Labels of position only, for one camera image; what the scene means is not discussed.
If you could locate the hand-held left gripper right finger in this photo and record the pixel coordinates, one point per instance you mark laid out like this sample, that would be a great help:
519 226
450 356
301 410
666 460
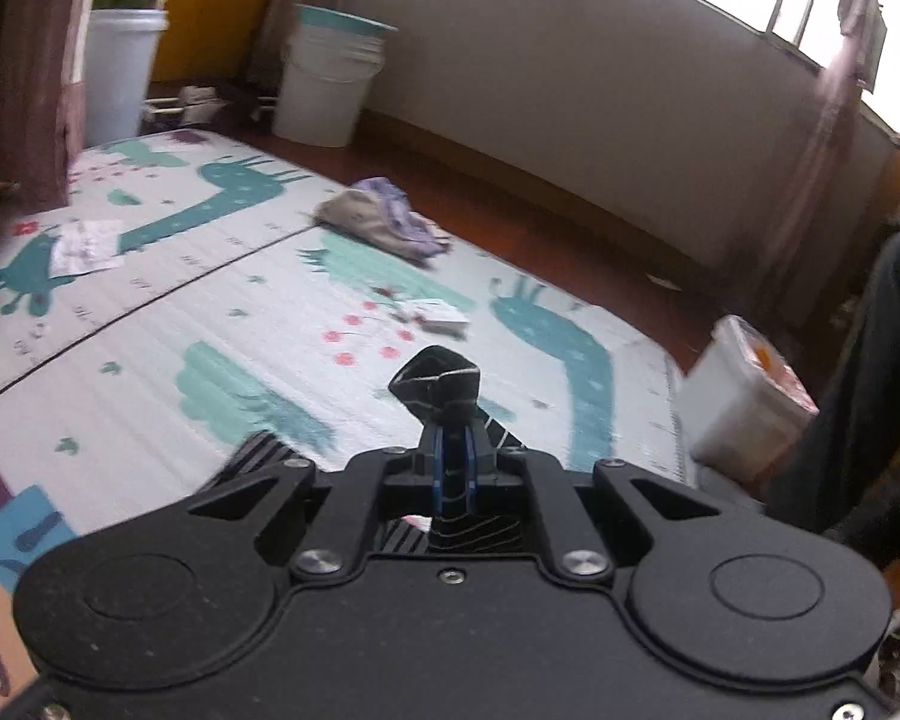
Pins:
466 465

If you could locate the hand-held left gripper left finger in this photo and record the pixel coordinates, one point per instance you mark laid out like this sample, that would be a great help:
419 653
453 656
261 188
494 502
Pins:
440 465

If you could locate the black white striped shirt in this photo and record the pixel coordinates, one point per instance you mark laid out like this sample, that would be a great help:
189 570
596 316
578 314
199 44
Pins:
439 386

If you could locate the beige and purple cloth pile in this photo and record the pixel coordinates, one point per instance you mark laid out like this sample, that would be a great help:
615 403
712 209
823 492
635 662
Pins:
379 214

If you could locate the white plastic container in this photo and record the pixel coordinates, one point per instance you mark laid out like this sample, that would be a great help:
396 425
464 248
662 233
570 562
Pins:
742 397

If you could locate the cartoon printed play mat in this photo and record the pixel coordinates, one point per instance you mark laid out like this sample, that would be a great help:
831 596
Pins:
195 315

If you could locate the white bucket with teal lid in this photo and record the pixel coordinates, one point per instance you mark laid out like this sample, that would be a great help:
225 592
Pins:
322 75

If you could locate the person's dark trousers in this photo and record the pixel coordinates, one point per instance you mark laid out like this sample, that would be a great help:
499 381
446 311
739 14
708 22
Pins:
870 390

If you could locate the crumpled white paper sheet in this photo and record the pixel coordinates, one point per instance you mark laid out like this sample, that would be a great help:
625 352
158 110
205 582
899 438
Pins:
86 246

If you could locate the white plant pot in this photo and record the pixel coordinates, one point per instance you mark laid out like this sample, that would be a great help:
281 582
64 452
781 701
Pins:
120 75

